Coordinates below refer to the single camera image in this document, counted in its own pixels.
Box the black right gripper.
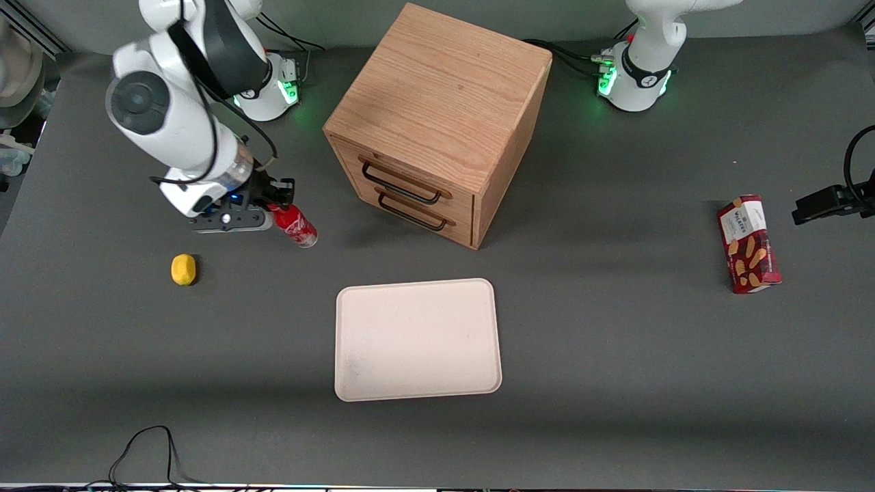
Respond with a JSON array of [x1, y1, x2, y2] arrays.
[[236, 171, 297, 214]]

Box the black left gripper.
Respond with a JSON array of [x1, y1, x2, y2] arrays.
[[792, 183, 875, 226]]

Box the red soda can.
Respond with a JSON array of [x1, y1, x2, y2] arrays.
[[268, 202, 319, 249]]

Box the beige rectangular tray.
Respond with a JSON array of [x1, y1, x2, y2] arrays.
[[334, 277, 503, 403]]

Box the red tartan shortbread cookie box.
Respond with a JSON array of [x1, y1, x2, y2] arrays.
[[716, 194, 783, 295]]

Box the yellow lemon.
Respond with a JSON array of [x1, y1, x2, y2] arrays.
[[171, 254, 198, 286]]

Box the wooden two-drawer cabinet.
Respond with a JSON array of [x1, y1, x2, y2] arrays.
[[323, 3, 553, 250]]

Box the beige rounded object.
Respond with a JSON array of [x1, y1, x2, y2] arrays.
[[0, 19, 46, 131]]

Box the black cable by left gripper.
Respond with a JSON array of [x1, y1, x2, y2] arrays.
[[843, 125, 875, 199]]

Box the black metal drawer handle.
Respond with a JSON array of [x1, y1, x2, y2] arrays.
[[375, 188, 456, 232], [359, 158, 453, 206]]

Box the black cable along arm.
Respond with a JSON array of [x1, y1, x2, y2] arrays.
[[150, 19, 279, 187]]

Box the black cables at arm base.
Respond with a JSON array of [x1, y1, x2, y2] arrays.
[[524, 19, 640, 77], [254, 12, 327, 54]]

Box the black cable loop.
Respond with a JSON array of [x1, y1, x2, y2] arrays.
[[81, 425, 213, 491]]

